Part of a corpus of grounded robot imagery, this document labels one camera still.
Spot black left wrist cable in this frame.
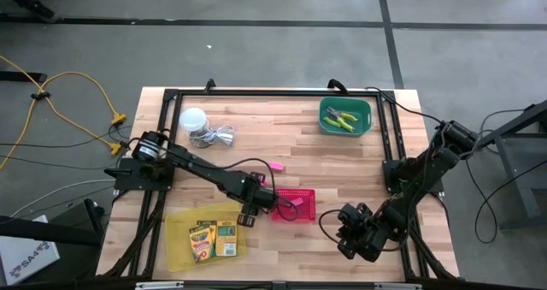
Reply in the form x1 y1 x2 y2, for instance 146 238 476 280
168 139 300 222

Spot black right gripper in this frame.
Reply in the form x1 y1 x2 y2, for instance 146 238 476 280
335 202 388 263

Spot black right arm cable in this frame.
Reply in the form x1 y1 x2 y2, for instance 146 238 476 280
326 79 448 127

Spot silver metal bracket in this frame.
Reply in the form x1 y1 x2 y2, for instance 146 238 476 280
135 281 185 290
374 282 423 290

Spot yellow extension cord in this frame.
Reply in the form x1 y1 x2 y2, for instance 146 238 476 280
0 54 128 171

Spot red slotted plastic basket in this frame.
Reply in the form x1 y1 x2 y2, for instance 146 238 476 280
271 188 317 222

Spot white coiled cable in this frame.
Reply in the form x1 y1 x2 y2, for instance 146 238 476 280
197 124 236 148

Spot green-handled pliers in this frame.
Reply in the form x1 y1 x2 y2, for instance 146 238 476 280
326 106 359 123
322 116 356 133

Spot yellow translucent plastic bin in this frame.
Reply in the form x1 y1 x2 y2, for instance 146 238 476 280
164 201 249 273

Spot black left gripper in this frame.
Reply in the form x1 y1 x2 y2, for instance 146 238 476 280
237 172 294 228

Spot black aluminium table frame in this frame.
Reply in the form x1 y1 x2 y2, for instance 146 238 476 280
96 88 461 282

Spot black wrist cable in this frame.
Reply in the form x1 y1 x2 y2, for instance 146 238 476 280
318 208 343 245
168 139 300 222

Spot black equipment stand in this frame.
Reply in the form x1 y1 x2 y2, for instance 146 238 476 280
0 198 113 282

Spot green plastic bin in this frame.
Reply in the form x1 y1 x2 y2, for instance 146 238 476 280
319 96 373 138

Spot white cardboard box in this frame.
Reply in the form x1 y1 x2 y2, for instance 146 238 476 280
0 215 61 287

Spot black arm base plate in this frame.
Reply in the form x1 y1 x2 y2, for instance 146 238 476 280
381 159 445 195
104 157 176 192

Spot white dome lamp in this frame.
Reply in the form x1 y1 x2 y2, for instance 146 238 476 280
179 107 209 149

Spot black metal stand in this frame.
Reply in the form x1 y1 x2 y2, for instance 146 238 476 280
471 99 547 231

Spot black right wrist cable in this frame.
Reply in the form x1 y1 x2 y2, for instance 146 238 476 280
318 208 343 245

